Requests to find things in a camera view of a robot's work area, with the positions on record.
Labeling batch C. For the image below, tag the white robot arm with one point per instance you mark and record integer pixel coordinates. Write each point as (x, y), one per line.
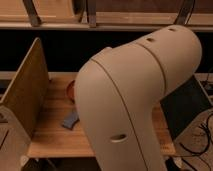
(116, 90)

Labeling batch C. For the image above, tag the blue-grey eraser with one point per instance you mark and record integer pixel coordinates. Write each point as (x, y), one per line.
(70, 120)

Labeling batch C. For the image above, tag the red round bowl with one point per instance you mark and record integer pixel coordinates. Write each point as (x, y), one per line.
(70, 91)

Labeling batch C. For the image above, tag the black panel right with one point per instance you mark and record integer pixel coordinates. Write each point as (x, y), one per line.
(182, 105)

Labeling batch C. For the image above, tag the wooden side panel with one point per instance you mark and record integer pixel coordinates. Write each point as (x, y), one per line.
(23, 98)

